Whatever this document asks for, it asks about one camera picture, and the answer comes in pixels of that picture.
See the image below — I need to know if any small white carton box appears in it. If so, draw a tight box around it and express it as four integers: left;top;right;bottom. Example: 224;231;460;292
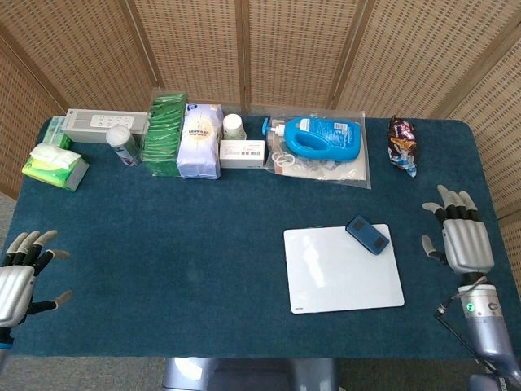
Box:
219;139;268;169

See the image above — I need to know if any lavender paper bag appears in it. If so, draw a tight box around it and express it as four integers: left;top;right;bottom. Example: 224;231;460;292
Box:
176;103;224;180

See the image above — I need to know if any small green box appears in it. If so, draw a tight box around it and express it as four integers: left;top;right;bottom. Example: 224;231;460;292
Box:
42;116;72;148

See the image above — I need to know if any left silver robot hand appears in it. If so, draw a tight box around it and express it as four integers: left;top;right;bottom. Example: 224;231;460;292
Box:
0;229;74;329

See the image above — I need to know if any clear zip plastic bag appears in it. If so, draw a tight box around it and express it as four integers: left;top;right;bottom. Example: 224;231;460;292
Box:
262;113;372;191

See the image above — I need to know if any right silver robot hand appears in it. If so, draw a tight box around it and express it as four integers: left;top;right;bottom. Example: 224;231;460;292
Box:
421;184;496;275

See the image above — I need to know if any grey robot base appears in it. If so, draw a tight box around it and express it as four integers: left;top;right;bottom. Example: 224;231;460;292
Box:
162;357;339;391

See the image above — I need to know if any dark brown snack bag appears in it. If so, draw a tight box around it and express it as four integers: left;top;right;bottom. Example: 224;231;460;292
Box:
386;115;419;179

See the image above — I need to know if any white drawing board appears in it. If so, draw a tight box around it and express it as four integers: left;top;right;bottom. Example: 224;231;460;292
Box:
282;223;405;315

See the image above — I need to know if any blue board eraser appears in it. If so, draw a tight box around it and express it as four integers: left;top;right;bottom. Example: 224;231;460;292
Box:
344;215;391;257

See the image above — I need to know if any blue pump detergent bottle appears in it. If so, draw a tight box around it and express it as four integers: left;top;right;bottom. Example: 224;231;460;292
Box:
262;116;362;158

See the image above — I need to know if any teal table mat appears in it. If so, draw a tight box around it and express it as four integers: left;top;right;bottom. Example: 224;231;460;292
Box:
6;115;504;360

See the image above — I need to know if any green tissue pack open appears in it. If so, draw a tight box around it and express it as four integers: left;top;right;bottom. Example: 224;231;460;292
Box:
21;143;90;191

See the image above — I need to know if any green white canister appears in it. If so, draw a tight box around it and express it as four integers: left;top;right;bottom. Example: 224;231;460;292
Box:
106;125;142;167

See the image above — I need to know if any long white power strip box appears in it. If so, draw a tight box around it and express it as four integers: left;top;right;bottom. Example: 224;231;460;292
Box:
61;108;150;143

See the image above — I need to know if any wicker folding screen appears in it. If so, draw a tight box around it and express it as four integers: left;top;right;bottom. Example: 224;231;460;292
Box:
0;0;521;294

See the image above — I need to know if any green packet stack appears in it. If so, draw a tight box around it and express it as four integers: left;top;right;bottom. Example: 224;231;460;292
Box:
141;87;190;178

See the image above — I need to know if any white paper cup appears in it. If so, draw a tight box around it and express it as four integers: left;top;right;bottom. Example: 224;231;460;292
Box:
221;113;247;142

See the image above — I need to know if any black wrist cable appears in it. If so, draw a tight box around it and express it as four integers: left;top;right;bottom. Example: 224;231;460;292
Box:
435;276;501;378

